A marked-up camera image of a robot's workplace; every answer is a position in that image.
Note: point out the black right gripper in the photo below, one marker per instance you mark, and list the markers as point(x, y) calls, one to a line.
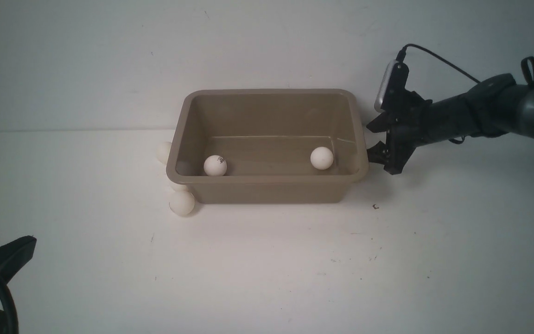
point(403, 124)

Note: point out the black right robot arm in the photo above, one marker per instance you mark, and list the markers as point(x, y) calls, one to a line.
point(494, 107)

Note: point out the tan plastic storage bin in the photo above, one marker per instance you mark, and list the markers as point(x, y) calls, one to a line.
point(267, 136)

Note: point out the white ping-pong ball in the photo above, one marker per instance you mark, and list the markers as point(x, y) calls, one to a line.
point(182, 203)
point(215, 166)
point(322, 158)
point(178, 187)
point(163, 151)

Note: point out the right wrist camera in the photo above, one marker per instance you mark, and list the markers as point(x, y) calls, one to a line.
point(392, 86)

